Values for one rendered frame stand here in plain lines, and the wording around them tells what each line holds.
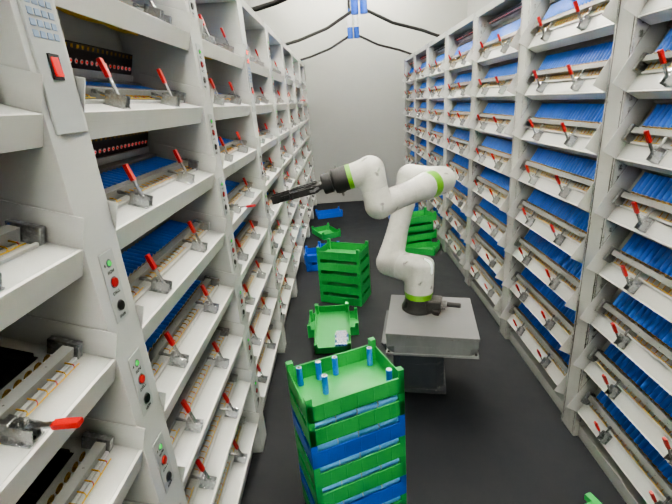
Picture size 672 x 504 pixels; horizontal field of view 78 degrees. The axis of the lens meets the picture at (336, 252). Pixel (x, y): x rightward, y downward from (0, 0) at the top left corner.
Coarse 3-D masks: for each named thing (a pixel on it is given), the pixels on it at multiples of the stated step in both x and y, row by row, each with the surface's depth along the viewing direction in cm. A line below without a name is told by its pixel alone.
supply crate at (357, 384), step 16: (352, 352) 135; (288, 368) 126; (304, 368) 130; (352, 368) 134; (368, 368) 133; (384, 368) 132; (400, 368) 120; (304, 384) 128; (320, 384) 127; (336, 384) 127; (352, 384) 126; (368, 384) 126; (384, 384) 118; (400, 384) 120; (304, 400) 110; (320, 400) 121; (336, 400) 113; (352, 400) 115; (368, 400) 118; (304, 416) 114; (320, 416) 113
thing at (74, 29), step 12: (60, 12) 91; (60, 24) 91; (72, 24) 95; (84, 24) 100; (96, 24) 105; (72, 36) 95; (84, 36) 100; (96, 36) 104; (108, 36) 110; (108, 48) 110; (120, 48) 116; (132, 156) 118
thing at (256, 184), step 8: (232, 176) 198; (240, 176) 198; (248, 176) 198; (248, 184) 198; (256, 184) 200; (240, 192) 187; (256, 192) 194; (232, 200) 172; (240, 200) 175; (248, 200) 178; (256, 200) 189; (248, 208) 171; (232, 216) 143; (240, 216) 157; (232, 224) 144
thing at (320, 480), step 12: (300, 444) 130; (396, 444) 127; (372, 456) 125; (384, 456) 127; (396, 456) 129; (312, 468) 118; (336, 468) 121; (348, 468) 123; (360, 468) 124; (312, 480) 122; (324, 480) 120; (336, 480) 122
